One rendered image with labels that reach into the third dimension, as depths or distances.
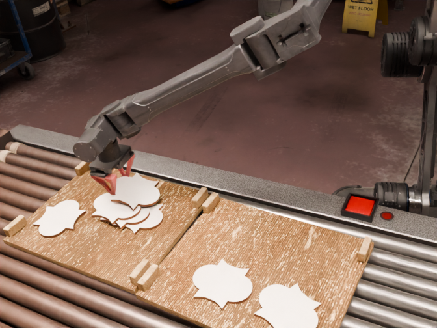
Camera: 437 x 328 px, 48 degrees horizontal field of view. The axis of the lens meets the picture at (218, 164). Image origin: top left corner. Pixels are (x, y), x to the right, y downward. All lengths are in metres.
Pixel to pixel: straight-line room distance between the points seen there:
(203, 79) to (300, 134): 2.22
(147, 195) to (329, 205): 0.46
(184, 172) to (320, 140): 1.84
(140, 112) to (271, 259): 0.44
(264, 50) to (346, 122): 2.39
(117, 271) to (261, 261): 0.32
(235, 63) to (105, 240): 0.54
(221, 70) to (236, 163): 2.00
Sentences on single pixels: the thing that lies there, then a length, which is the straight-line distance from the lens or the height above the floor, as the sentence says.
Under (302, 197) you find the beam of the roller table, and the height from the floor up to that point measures 0.92.
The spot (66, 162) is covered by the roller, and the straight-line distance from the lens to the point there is 1.60.
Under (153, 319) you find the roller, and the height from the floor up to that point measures 0.92.
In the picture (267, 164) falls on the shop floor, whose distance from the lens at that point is 2.96.
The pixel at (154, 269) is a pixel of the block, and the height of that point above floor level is 0.96.
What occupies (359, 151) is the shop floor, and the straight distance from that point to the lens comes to 3.07.
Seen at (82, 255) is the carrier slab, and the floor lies 0.94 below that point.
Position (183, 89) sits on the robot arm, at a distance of 1.06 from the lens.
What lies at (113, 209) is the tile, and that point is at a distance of 1.28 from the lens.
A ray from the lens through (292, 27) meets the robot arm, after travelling 0.97.
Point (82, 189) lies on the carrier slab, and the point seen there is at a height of 0.94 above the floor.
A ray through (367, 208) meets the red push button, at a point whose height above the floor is 0.93.
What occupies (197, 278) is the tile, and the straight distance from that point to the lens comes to 1.09.
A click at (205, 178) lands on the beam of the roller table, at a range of 1.39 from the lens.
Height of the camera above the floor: 1.76
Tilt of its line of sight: 36 degrees down
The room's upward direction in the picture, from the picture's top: 7 degrees counter-clockwise
